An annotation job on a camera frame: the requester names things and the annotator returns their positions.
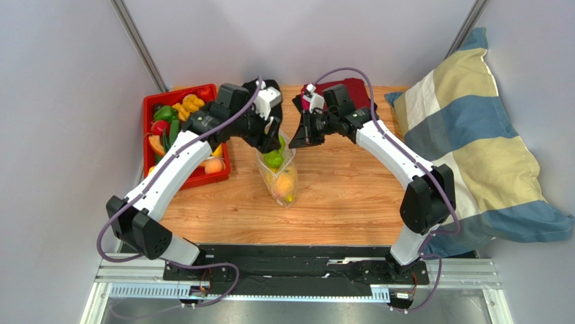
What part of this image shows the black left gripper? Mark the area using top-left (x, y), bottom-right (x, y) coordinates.
top-left (228, 100), bottom-right (281, 154)

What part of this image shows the green apple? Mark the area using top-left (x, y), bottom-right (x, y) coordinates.
top-left (263, 136), bottom-right (285, 169)

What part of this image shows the clear polka dot zip bag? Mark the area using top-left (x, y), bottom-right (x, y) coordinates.
top-left (256, 131), bottom-right (299, 208)

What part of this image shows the yellow banana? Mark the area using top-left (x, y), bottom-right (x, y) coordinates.
top-left (266, 165), bottom-right (298, 203)

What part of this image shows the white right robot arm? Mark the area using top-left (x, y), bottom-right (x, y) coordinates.
top-left (290, 107), bottom-right (456, 267)

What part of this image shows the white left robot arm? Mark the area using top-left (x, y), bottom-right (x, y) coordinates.
top-left (99, 79), bottom-right (283, 269)

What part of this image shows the black baseball cap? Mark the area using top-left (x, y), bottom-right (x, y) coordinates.
top-left (242, 79), bottom-right (283, 122)

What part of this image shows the orange peach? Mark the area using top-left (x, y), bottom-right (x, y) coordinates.
top-left (204, 157), bottom-right (226, 175)

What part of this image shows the folded dark red shirt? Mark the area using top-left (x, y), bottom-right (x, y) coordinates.
top-left (315, 78), bottom-right (371, 116)

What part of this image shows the red tomato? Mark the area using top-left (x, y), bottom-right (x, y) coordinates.
top-left (196, 86), bottom-right (215, 103)

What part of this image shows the green bell pepper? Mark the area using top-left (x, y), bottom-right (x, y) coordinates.
top-left (153, 105), bottom-right (179, 123)

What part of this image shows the red plastic fruit tray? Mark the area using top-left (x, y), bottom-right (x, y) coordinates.
top-left (142, 83), bottom-right (231, 190)

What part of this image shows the orange melon slice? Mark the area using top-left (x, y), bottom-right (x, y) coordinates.
top-left (148, 135), bottom-right (165, 157)

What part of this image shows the blue striped pillow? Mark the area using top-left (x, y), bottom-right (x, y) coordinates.
top-left (385, 28), bottom-right (574, 257)

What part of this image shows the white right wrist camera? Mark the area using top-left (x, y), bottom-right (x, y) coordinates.
top-left (301, 84), bottom-right (325, 113)

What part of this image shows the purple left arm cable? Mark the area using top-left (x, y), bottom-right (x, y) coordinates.
top-left (97, 75), bottom-right (240, 309)

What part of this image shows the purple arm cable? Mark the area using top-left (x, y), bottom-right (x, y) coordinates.
top-left (310, 67), bottom-right (462, 314)
top-left (97, 75), bottom-right (240, 309)

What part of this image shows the black mounting base plate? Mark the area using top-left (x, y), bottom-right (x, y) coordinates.
top-left (161, 244), bottom-right (431, 297)

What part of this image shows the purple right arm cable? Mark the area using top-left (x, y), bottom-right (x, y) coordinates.
top-left (310, 67), bottom-right (462, 314)

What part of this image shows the aluminium frame rail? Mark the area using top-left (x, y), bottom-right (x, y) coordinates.
top-left (81, 245), bottom-right (513, 323)

